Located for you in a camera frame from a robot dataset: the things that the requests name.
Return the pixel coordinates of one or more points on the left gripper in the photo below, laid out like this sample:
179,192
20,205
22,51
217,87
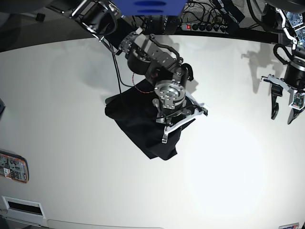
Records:
294,79

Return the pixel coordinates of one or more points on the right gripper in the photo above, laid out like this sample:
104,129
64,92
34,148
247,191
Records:
175,105

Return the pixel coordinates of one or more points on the black T-shirt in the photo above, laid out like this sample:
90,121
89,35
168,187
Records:
134,113

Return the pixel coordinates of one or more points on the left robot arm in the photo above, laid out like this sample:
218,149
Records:
292,14

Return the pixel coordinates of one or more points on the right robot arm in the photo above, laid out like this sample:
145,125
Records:
161,64

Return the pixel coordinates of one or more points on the white power strip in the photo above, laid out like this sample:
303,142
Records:
204,27

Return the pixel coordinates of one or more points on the black remote control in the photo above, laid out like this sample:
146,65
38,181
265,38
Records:
171,25

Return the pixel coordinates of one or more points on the black power adapter brick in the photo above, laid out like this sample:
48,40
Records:
233,10

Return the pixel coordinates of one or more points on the blue plastic bin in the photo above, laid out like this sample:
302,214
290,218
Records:
150,7

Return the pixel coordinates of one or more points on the sticker card at bottom edge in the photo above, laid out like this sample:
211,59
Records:
290,226

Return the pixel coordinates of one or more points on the black chair caster wheel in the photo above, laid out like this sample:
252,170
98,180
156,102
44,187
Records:
40,17

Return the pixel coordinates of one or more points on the dark device at left edge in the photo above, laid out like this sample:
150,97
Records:
2,108

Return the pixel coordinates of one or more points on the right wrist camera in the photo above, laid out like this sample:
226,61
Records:
204,111

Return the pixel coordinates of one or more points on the white table cable grommet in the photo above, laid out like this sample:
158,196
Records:
23,206

